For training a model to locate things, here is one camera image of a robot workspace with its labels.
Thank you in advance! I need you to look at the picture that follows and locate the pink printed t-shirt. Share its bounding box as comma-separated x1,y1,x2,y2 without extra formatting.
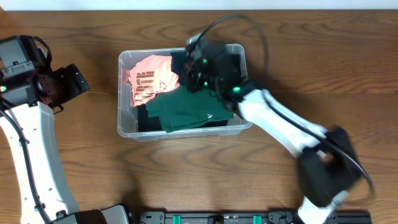
122,55,180,106

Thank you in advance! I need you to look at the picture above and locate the dark green garment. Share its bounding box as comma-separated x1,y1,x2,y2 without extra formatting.
146,85,233,133

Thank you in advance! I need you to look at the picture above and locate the clear plastic storage bin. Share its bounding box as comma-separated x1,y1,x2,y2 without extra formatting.
117,47,252,141

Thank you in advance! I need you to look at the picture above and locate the black sweater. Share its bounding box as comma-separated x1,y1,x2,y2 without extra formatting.
137,105,228,132

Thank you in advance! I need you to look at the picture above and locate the dark navy garment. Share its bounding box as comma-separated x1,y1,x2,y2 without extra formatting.
170,51,198,90

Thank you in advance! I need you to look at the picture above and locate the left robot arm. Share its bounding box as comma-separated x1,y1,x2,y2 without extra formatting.
1,35,129,224

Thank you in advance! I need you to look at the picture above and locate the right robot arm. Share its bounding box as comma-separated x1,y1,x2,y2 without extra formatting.
183,39,367,223

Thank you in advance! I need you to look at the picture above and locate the right black cable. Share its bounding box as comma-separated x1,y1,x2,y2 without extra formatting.
192,14,376,200

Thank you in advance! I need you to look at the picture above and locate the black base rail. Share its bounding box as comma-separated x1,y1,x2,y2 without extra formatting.
132,210,373,224

